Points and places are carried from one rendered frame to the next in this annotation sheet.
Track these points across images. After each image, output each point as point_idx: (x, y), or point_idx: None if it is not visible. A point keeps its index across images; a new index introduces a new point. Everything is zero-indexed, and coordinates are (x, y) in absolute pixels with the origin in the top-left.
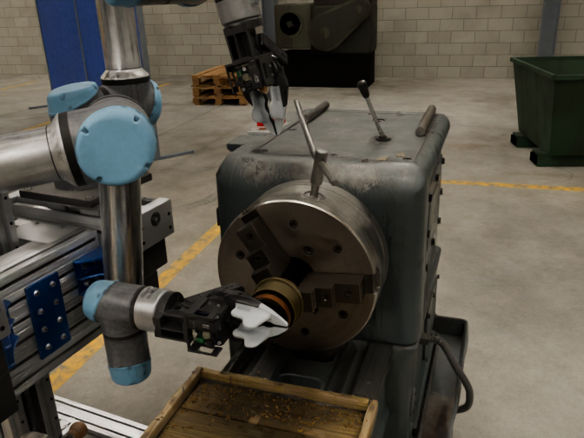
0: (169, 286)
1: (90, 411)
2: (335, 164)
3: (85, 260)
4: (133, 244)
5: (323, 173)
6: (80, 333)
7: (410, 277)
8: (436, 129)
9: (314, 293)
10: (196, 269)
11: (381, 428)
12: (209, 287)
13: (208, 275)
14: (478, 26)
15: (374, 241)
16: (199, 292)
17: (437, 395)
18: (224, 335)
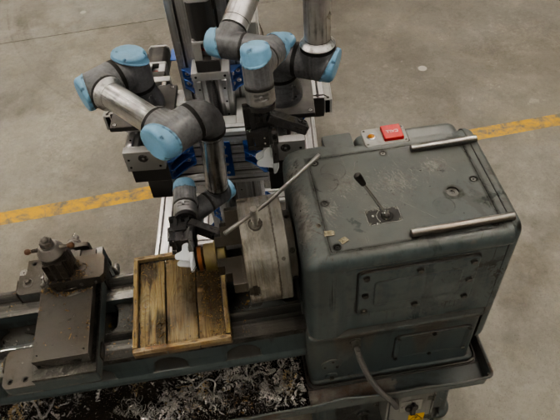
0: (513, 137)
1: None
2: (307, 212)
3: (247, 144)
4: (210, 170)
5: (254, 219)
6: (243, 174)
7: (307, 307)
8: (445, 240)
9: (222, 267)
10: (555, 137)
11: (286, 354)
12: (538, 162)
13: (554, 150)
14: None
15: (266, 272)
16: (524, 160)
17: (392, 383)
18: (181, 249)
